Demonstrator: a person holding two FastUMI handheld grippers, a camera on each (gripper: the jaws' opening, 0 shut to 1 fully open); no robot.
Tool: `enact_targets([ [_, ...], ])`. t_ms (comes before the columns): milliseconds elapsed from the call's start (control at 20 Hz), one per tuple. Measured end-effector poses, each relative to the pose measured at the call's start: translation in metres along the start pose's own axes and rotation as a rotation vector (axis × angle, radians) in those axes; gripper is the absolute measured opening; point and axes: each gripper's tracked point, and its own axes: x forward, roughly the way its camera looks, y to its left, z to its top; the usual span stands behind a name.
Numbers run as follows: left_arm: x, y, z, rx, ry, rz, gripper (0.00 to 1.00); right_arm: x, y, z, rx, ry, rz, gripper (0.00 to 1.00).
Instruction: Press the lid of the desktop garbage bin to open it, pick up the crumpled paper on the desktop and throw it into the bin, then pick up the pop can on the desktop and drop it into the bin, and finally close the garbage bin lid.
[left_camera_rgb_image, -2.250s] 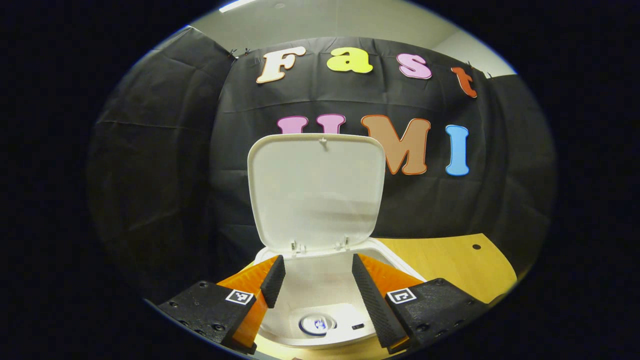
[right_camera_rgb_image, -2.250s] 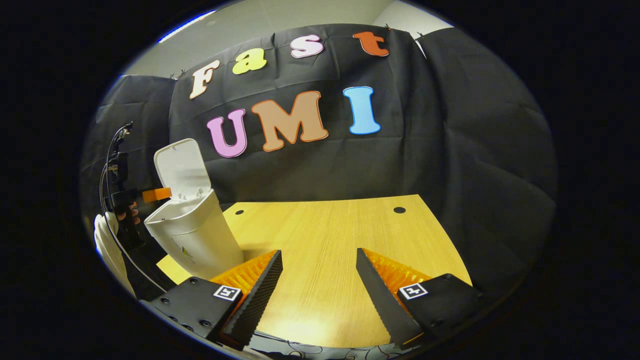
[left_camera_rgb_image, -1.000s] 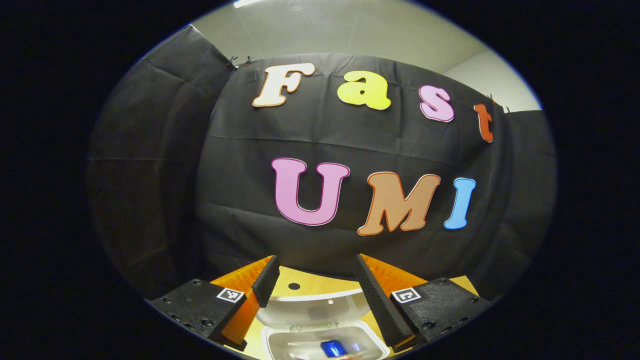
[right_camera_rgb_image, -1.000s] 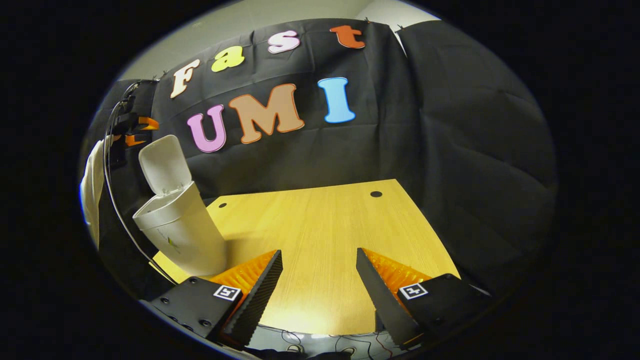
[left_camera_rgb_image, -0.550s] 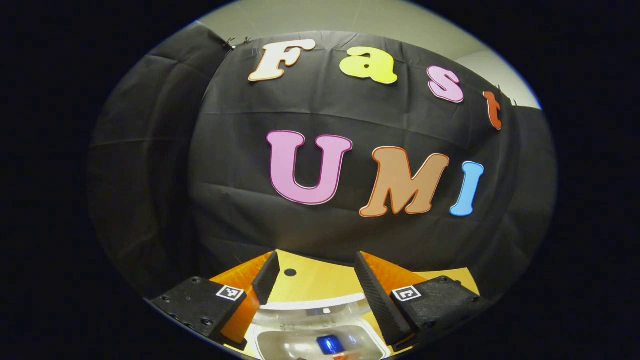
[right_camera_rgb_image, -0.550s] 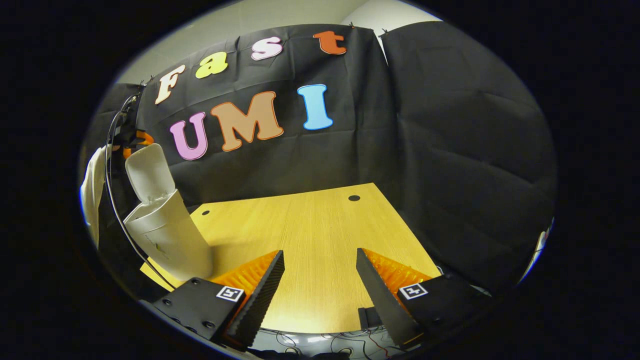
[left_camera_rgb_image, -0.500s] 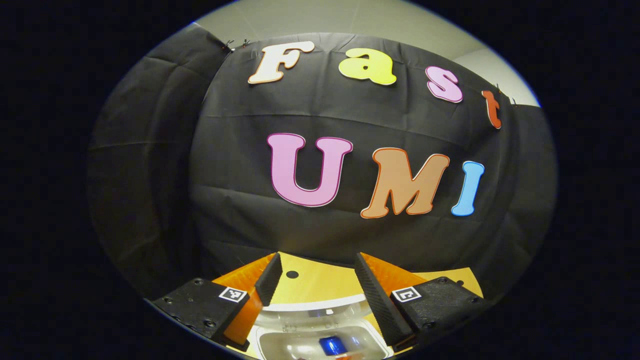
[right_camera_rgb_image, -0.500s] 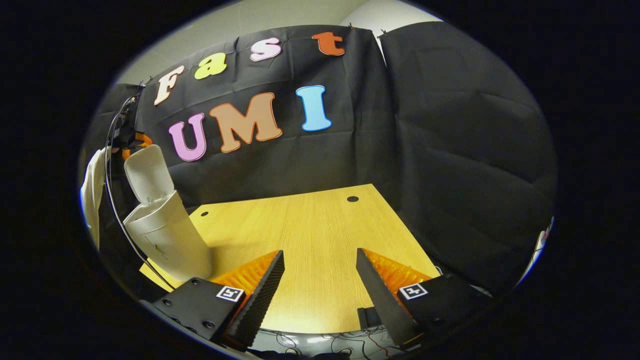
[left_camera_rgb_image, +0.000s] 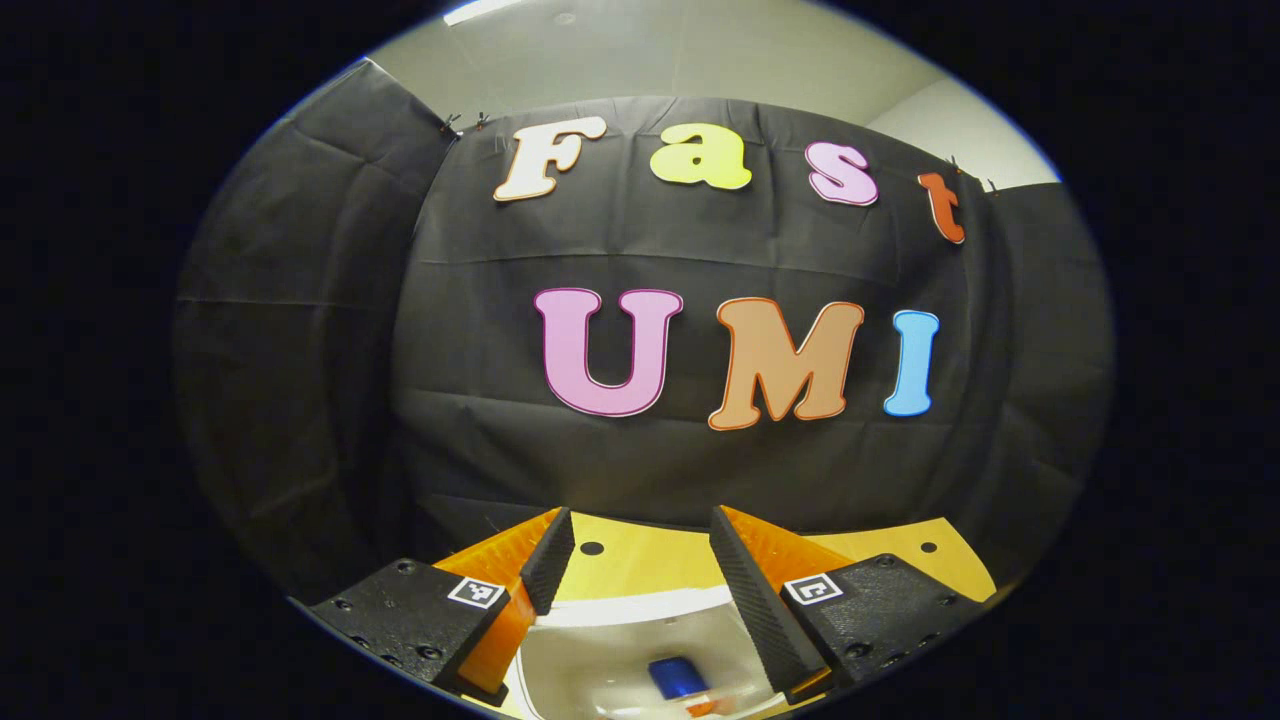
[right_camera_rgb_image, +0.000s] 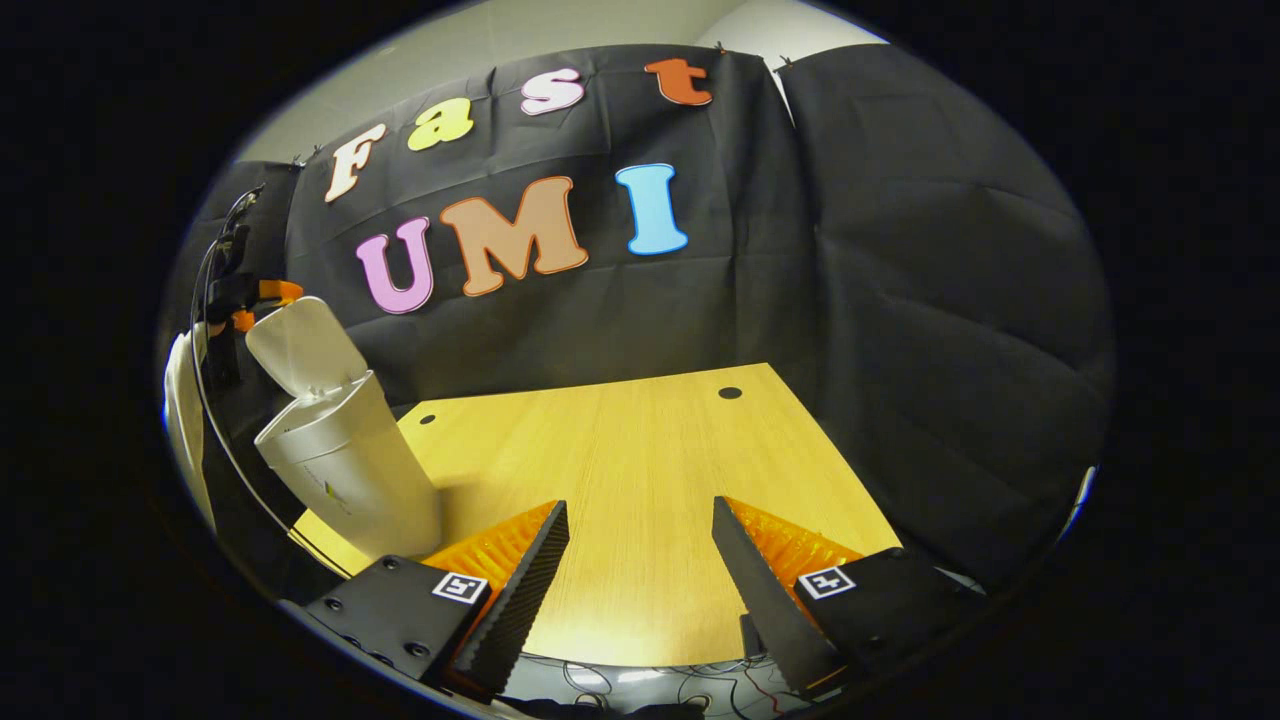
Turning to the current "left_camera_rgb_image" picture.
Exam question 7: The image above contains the white desktop garbage bin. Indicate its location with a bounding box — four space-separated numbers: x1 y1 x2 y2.
500 585 801 720

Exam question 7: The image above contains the ceiling light panel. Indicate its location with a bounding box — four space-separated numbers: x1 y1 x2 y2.
443 0 527 27

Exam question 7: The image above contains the blue pop can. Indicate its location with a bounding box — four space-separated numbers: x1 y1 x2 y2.
648 655 711 701

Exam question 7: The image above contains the black backdrop cloth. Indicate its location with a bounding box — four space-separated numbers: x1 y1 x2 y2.
172 58 1116 606

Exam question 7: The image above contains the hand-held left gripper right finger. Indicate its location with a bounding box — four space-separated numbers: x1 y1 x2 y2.
708 504 989 707

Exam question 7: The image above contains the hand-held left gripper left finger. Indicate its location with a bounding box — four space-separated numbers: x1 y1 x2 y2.
305 506 577 709

